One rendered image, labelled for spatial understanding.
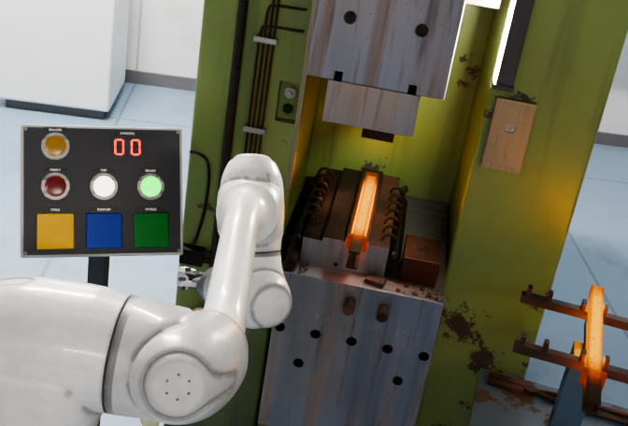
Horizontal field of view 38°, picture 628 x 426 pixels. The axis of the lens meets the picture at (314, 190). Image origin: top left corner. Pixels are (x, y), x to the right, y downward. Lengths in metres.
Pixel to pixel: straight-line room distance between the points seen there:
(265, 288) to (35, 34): 3.80
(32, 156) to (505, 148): 1.04
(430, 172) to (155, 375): 1.70
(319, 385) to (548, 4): 1.03
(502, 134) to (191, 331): 1.28
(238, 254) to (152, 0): 4.45
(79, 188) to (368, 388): 0.83
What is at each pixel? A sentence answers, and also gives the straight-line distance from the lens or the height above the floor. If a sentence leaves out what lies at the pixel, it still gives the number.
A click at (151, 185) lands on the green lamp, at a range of 2.03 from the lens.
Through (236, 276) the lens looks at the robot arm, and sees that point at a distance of 1.29.
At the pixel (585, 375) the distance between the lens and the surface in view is 1.88.
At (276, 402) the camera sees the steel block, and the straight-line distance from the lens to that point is 2.32.
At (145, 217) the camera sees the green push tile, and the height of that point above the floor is 1.03.
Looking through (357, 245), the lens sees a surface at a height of 1.02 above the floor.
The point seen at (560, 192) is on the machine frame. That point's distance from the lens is 2.22.
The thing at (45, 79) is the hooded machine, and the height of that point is 0.20.
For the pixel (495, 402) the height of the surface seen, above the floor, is 0.72.
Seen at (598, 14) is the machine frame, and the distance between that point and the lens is 2.09.
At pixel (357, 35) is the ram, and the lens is 1.95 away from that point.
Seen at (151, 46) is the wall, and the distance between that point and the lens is 5.78.
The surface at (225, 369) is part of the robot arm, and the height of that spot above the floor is 1.39.
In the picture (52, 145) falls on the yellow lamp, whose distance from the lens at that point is 2.02.
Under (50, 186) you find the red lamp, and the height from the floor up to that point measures 1.09.
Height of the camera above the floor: 1.98
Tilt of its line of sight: 25 degrees down
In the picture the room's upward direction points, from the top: 9 degrees clockwise
